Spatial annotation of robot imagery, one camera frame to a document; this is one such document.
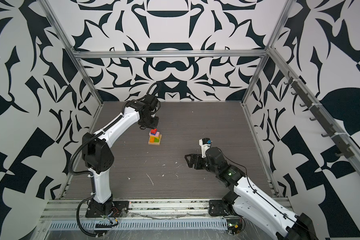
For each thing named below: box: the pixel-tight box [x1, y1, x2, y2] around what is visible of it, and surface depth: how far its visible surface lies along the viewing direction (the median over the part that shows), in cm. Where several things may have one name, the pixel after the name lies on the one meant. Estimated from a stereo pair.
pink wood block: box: [149, 131, 160, 137], surface depth 96 cm
